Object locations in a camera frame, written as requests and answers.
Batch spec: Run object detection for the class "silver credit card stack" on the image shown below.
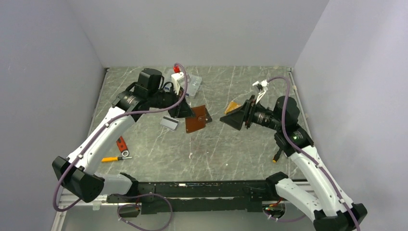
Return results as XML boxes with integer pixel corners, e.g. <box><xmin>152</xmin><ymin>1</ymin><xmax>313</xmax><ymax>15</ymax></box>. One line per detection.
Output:
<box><xmin>160</xmin><ymin>116</ymin><xmax>179</xmax><ymax>131</ymax></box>

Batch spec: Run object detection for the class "clear plastic screw box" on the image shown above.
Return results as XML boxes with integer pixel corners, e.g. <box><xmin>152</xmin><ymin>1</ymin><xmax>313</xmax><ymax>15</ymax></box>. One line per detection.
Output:
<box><xmin>186</xmin><ymin>74</ymin><xmax>203</xmax><ymax>98</ymax></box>

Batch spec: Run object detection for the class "yellow handled screwdriver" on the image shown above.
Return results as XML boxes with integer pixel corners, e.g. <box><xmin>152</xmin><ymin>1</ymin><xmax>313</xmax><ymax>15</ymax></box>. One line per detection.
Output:
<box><xmin>101</xmin><ymin>156</ymin><xmax>132</xmax><ymax>163</ymax></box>

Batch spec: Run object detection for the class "black yellow small screwdriver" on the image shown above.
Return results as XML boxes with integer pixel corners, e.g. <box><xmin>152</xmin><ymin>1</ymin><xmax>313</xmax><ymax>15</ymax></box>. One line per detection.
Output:
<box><xmin>272</xmin><ymin>148</ymin><xmax>283</xmax><ymax>163</ymax></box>

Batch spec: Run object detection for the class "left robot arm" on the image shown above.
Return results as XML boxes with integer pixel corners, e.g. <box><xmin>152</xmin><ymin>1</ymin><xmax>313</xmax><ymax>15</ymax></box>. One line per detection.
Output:
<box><xmin>52</xmin><ymin>64</ymin><xmax>194</xmax><ymax>203</ymax></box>

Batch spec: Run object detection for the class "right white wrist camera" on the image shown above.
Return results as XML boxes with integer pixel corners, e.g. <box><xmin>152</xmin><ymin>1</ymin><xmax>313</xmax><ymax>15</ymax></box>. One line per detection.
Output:
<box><xmin>252</xmin><ymin>79</ymin><xmax>268</xmax><ymax>104</ymax></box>

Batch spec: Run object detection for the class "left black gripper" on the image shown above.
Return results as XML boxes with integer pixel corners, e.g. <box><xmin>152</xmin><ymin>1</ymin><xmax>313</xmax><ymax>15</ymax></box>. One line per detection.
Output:
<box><xmin>148</xmin><ymin>86</ymin><xmax>195</xmax><ymax>119</ymax></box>

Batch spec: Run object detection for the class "brown leather card holder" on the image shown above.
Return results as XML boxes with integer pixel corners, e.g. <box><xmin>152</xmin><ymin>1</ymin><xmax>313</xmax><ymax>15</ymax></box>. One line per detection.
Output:
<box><xmin>185</xmin><ymin>105</ymin><xmax>206</xmax><ymax>133</ymax></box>

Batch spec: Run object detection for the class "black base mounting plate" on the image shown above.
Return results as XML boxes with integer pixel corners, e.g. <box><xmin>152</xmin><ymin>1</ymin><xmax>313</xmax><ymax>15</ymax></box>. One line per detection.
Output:
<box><xmin>107</xmin><ymin>180</ymin><xmax>281</xmax><ymax>215</ymax></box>

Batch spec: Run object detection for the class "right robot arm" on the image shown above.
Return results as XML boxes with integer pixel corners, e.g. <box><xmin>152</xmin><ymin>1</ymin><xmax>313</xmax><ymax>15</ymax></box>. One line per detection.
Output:
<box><xmin>220</xmin><ymin>96</ymin><xmax>368</xmax><ymax>231</ymax></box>

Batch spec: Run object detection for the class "red adjustable wrench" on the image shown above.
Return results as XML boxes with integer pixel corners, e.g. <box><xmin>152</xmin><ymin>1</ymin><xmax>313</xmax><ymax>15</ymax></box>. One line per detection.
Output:
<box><xmin>116</xmin><ymin>136</ymin><xmax>129</xmax><ymax>157</ymax></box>

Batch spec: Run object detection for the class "black credit card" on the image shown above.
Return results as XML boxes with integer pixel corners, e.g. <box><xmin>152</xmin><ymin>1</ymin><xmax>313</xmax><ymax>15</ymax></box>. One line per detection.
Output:
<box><xmin>205</xmin><ymin>109</ymin><xmax>213</xmax><ymax>124</ymax></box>

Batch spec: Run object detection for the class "orange credit card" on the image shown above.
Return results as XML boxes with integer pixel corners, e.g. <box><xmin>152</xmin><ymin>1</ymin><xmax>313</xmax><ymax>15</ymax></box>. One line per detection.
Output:
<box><xmin>224</xmin><ymin>101</ymin><xmax>241</xmax><ymax>115</ymax></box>

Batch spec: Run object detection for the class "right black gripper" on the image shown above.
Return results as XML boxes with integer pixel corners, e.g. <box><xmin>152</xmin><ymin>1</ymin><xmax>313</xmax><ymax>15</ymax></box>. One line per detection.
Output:
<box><xmin>220</xmin><ymin>95</ymin><xmax>283</xmax><ymax>131</ymax></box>

